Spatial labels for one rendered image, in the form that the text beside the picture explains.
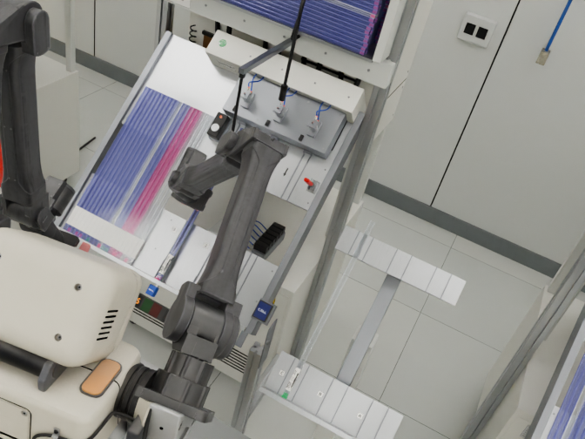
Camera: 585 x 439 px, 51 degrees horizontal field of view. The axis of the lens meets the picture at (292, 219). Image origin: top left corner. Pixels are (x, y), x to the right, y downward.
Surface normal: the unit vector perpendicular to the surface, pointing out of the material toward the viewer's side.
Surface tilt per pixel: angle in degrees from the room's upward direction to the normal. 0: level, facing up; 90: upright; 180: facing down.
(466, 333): 0
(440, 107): 90
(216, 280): 37
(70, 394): 8
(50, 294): 48
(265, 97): 43
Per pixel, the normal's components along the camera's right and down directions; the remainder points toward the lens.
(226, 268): 0.51, -0.25
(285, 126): -0.15, -0.24
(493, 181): -0.44, 0.48
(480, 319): 0.20, -0.77
